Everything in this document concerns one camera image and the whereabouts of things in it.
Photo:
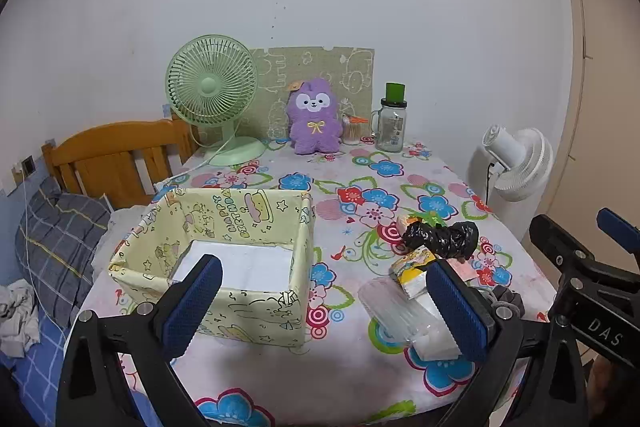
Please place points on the white standing fan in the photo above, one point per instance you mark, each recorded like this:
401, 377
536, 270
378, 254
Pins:
525, 167

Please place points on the white cloth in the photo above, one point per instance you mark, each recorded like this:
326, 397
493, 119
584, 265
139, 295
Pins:
432, 342
17, 317

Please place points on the purple plush toy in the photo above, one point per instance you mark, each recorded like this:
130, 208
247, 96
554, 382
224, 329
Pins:
315, 127

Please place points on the beige door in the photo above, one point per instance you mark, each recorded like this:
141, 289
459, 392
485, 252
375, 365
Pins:
610, 107

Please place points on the pink packet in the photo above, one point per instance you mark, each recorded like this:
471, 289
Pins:
465, 272

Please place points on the white foam sheet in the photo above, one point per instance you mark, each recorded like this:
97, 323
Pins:
250, 264

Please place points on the yellow snack packet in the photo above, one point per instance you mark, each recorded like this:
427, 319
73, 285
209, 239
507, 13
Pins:
412, 272

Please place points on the black plastic bag roll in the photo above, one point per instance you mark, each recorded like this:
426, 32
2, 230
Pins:
440, 239

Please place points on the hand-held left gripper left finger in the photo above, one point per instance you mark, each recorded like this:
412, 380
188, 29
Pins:
195, 307

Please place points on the green desk fan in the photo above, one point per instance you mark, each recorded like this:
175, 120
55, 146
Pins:
207, 84

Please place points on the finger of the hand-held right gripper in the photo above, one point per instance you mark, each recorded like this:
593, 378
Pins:
560, 247
620, 229

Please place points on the white crumpled cloth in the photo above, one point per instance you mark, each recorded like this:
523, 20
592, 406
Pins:
17, 317

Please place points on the blue checked bedsheet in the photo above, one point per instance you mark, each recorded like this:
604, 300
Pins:
40, 382

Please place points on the grey patterned sock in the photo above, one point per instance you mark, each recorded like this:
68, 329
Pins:
510, 299

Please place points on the wooden bed headboard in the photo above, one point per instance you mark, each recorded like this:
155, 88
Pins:
115, 147

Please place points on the glass mug jar green lid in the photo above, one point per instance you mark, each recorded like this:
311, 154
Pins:
390, 127

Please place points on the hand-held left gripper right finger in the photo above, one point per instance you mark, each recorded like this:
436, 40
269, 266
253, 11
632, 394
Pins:
460, 307

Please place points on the wall socket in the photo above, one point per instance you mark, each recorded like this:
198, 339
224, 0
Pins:
27, 165

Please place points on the clear plastic bag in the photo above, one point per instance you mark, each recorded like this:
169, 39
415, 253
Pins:
390, 307

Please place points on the grey plaid pillow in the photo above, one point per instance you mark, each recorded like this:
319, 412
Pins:
55, 247

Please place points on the yellow cartoon printed box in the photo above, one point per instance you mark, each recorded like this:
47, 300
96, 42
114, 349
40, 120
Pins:
240, 212

